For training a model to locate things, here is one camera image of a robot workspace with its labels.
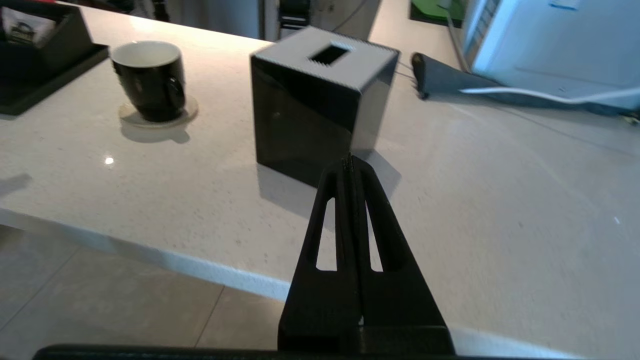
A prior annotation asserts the black compartment organizer box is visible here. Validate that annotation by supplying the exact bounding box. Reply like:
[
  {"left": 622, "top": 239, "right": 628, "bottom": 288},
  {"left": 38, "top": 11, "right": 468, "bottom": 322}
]
[{"left": 0, "top": 0, "right": 96, "bottom": 85}]

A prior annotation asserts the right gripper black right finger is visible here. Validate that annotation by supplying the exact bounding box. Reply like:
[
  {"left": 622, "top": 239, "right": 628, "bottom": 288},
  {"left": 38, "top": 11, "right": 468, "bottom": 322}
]
[{"left": 350, "top": 155, "right": 447, "bottom": 329}]

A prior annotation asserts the white power cable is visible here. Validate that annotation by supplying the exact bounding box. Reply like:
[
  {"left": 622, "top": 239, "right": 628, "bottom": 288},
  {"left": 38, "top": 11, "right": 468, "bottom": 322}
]
[{"left": 459, "top": 86, "right": 640, "bottom": 106}]

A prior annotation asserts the dark grey cloth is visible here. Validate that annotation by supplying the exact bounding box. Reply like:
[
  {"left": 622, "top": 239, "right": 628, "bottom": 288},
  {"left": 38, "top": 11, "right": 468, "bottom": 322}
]
[{"left": 411, "top": 51, "right": 640, "bottom": 120}]

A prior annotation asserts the black stand with crossbar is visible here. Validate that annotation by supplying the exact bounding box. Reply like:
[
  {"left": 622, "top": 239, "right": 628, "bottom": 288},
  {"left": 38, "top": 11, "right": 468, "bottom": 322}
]
[{"left": 277, "top": 0, "right": 313, "bottom": 32}]

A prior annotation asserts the black tissue box white lid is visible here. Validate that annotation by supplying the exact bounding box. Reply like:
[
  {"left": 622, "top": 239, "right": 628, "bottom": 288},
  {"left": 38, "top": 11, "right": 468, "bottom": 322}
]
[{"left": 250, "top": 26, "right": 401, "bottom": 190}]

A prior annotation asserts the black mug white inside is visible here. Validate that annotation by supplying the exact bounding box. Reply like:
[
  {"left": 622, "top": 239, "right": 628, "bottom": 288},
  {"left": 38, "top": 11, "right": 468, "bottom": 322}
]
[{"left": 110, "top": 41, "right": 187, "bottom": 123}]

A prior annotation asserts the silver microwave oven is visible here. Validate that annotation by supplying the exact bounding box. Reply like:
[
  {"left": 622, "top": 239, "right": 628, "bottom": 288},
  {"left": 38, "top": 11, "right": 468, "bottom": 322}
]
[{"left": 462, "top": 0, "right": 640, "bottom": 112}]

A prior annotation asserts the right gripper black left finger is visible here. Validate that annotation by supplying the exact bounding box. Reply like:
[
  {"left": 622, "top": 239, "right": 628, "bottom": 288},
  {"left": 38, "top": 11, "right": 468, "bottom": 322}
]
[{"left": 277, "top": 154, "right": 362, "bottom": 351}]

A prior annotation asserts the round clear coaster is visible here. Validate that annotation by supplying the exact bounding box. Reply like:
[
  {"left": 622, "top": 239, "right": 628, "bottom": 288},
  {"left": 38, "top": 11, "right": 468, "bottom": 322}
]
[{"left": 119, "top": 95, "right": 199, "bottom": 129}]

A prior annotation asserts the green mat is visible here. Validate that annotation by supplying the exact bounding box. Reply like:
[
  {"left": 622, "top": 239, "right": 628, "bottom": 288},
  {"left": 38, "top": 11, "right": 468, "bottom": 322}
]
[{"left": 410, "top": 0, "right": 468, "bottom": 22}]

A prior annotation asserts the black rectangular serving tray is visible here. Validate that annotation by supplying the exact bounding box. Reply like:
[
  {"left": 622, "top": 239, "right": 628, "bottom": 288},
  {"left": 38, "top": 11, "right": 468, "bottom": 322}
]
[{"left": 0, "top": 44, "right": 110, "bottom": 117}]

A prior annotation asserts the white tea bag sachet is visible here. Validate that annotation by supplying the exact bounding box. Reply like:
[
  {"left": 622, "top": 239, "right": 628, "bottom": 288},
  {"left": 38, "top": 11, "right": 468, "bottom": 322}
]
[{"left": 0, "top": 7, "right": 57, "bottom": 49}]

